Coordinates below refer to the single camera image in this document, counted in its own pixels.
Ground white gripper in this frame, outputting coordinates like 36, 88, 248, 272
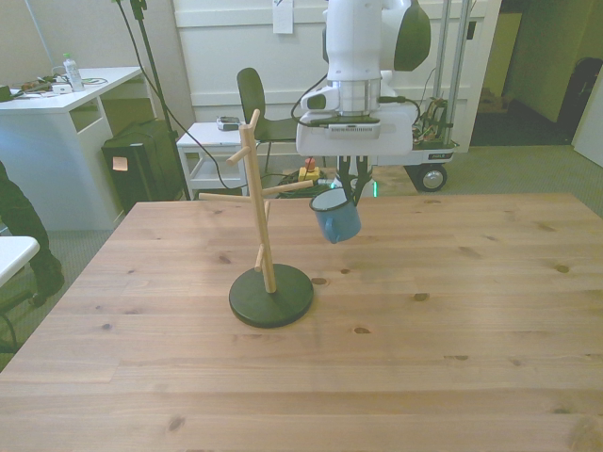
295, 109, 416, 207

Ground blue enamel mug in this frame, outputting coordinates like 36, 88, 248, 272
308, 186, 363, 245

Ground wooden mug tree black base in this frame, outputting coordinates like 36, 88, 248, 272
198, 108, 316, 330

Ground red yellow emergency stop button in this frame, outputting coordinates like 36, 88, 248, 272
299, 157, 322, 182

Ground wheeled equipment cart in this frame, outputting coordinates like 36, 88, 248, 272
376, 92, 461, 194

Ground black chair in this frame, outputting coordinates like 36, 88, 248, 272
236, 67, 327, 175

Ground small white side table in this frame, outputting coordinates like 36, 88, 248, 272
176, 121, 249, 197

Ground aluminium pole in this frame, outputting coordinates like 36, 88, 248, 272
432, 0, 473, 142

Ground cardboard box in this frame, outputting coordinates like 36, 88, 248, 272
478, 88, 515, 114

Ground white paper sheet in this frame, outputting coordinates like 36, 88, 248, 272
271, 0, 296, 35

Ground black computer tower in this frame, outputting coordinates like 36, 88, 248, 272
101, 120, 188, 214

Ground clear plastic bottle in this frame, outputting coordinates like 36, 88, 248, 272
62, 52, 86, 93

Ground white desk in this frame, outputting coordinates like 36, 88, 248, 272
0, 65, 157, 233

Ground person leg dark trousers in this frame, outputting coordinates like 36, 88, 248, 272
0, 162, 66, 307

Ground white seat edge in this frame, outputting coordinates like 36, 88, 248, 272
0, 234, 41, 288

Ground black office chair base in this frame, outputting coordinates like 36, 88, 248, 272
0, 289, 48, 354

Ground silver wrist camera bar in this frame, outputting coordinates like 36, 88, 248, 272
308, 116, 383, 142

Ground green yellow floor cables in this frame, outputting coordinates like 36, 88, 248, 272
275, 167, 341, 200

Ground black camera stand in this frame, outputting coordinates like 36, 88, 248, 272
129, 0, 192, 202

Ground black cable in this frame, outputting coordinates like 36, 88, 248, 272
110, 0, 247, 195

